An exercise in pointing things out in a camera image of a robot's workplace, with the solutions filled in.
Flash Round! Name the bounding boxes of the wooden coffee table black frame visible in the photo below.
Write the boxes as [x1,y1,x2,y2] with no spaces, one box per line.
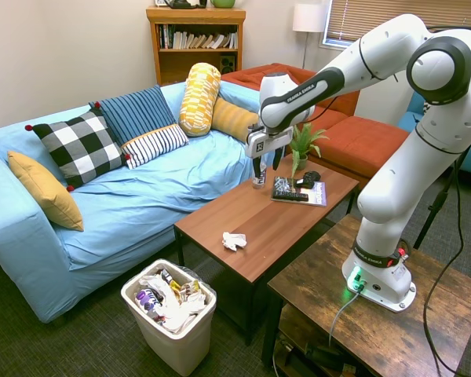
[173,152,360,346]

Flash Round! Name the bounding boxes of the hint water bottle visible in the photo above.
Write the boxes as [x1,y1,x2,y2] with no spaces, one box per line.
[136,288,166,320]

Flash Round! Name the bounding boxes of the light blue sofa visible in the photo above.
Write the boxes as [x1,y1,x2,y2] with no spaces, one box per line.
[0,80,268,325]

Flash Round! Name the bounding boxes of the orange sectional sofa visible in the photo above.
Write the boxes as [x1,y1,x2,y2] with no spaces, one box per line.
[221,62,411,190]

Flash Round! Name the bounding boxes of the purple cover magazine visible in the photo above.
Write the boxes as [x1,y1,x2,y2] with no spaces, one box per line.
[270,180,328,208]

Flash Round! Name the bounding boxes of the black white ornament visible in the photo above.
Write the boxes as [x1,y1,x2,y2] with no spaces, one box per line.
[167,0,208,9]

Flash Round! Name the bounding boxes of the wooden window blinds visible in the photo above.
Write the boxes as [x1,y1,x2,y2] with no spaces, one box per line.
[323,0,471,49]

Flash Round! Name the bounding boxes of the plain mustard pillow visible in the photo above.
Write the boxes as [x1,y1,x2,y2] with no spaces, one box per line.
[6,150,85,232]

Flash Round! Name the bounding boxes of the white shade floor lamp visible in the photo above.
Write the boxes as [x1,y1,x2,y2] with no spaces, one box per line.
[292,3,330,71]

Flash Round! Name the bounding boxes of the grey cable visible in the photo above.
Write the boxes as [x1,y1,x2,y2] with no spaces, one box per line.
[328,289,363,349]

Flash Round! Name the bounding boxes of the row of paperback books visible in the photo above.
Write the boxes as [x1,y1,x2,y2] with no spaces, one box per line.
[158,23,239,50]

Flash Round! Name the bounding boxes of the black game controller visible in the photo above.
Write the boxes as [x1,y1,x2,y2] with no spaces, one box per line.
[295,170,322,189]

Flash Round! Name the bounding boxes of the yellow orange snack wrapper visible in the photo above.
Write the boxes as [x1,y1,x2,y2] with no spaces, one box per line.
[179,280,202,304]

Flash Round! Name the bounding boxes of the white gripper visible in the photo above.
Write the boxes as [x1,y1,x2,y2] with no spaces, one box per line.
[245,124,296,180]

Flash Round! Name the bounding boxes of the beige plastic trash bin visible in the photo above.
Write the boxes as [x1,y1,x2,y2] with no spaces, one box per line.
[120,258,217,377]

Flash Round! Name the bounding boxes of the clear plastic bottle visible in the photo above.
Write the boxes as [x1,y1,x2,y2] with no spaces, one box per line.
[252,156,269,191]

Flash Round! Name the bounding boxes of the mustard striped pillow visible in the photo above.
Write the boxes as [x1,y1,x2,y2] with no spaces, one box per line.
[210,97,261,144]

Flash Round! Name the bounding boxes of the black camera tripod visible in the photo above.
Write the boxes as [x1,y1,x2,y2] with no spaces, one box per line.
[412,148,471,251]

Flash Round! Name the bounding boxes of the black white checked pillow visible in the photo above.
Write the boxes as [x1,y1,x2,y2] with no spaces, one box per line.
[24,101,132,193]

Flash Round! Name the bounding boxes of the blue striped pillow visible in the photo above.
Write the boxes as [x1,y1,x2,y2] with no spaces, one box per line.
[88,84,178,148]

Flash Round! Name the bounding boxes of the potted green fern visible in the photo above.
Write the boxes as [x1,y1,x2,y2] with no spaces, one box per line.
[287,123,331,182]

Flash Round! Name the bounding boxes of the yellow white patterned bolster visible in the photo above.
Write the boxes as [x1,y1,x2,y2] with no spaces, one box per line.
[177,62,222,137]

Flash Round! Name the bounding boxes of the black cable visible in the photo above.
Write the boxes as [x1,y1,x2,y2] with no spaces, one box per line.
[422,148,469,377]

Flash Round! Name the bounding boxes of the clear plastic bin liner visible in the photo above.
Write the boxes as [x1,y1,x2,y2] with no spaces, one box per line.
[178,265,217,287]

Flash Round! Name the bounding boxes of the large white paper towel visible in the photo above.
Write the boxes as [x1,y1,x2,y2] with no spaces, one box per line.
[137,273,207,331]

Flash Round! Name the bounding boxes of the white tissue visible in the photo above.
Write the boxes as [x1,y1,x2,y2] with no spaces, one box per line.
[221,231,247,252]

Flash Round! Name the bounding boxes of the rustic wooden stand table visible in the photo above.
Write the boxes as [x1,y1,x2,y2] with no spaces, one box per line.
[261,214,471,377]

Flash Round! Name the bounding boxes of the black patterned book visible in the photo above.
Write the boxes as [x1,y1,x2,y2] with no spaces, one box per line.
[272,175,310,203]

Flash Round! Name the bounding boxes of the wooden bookshelf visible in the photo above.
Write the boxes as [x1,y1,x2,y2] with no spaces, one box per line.
[145,5,247,87]

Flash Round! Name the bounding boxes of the black power box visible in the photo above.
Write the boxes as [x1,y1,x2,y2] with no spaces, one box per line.
[302,340,357,373]

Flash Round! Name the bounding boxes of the white navy striped pillow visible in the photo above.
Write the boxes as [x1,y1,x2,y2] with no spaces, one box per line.
[120,123,190,170]

